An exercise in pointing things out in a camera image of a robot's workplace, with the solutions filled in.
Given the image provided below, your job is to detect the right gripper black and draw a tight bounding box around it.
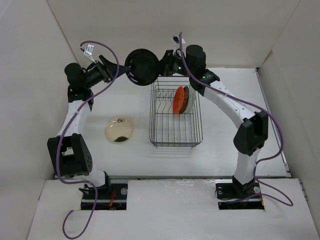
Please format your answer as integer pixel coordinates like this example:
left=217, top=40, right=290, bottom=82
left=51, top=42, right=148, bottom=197
left=149, top=49, right=194, bottom=78

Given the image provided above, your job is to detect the grey wire dish rack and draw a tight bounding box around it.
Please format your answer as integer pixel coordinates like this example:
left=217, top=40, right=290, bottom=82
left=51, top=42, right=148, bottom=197
left=149, top=75, right=203, bottom=148

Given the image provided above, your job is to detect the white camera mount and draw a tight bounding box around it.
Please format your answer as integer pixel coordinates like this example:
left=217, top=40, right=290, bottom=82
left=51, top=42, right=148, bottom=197
left=172, top=32, right=186, bottom=56
left=80, top=43, right=96, bottom=63

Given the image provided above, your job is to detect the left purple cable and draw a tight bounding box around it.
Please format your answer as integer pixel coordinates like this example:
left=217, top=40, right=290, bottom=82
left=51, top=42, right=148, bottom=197
left=56, top=40, right=131, bottom=240

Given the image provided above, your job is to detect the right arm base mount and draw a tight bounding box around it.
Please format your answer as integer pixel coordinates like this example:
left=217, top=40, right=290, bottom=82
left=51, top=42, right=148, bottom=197
left=214, top=179, right=265, bottom=210

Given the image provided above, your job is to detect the orange round plate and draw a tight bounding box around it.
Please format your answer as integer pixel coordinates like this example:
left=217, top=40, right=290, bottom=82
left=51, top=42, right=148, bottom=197
left=172, top=86, right=187, bottom=114

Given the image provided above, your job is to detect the cream plate with flower pattern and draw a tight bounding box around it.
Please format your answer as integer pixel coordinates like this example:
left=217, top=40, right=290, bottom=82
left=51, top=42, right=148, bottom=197
left=104, top=116, right=135, bottom=144

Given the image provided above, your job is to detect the blue patterned ceramic plate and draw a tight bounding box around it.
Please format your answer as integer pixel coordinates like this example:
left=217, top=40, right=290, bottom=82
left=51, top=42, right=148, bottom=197
left=179, top=86, right=191, bottom=114

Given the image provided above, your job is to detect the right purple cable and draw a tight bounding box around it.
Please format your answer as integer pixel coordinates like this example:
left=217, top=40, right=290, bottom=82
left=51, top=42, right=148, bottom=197
left=179, top=31, right=294, bottom=207

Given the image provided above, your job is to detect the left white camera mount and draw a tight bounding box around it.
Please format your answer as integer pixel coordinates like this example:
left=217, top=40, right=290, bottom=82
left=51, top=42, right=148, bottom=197
left=80, top=43, right=96, bottom=63

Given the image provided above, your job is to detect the black round plate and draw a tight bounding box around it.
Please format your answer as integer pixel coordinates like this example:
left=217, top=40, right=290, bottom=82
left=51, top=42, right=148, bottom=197
left=124, top=48, right=159, bottom=86

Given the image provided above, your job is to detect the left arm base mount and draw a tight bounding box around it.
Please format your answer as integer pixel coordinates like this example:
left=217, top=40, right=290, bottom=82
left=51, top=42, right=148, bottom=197
left=78, top=179, right=128, bottom=211

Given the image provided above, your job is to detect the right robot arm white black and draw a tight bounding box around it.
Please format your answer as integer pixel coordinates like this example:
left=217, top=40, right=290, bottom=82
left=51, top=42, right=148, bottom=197
left=156, top=44, right=269, bottom=198

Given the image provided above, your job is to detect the purple cable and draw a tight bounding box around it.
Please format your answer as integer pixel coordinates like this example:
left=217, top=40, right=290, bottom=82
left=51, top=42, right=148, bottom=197
left=179, top=31, right=294, bottom=207
left=56, top=40, right=131, bottom=240

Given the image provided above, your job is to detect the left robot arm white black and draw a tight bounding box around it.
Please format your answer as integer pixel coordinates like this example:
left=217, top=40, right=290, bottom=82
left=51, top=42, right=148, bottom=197
left=47, top=55, right=130, bottom=199

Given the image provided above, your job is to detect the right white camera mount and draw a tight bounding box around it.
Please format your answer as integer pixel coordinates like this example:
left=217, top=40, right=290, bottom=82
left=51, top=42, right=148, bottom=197
left=172, top=32, right=186, bottom=56

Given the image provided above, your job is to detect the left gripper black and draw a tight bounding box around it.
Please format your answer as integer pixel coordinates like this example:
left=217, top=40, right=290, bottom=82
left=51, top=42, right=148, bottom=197
left=82, top=55, right=129, bottom=89

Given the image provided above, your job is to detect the clear glass plate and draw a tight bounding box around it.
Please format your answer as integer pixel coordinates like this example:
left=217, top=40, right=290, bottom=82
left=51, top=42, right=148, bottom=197
left=185, top=87, right=197, bottom=113

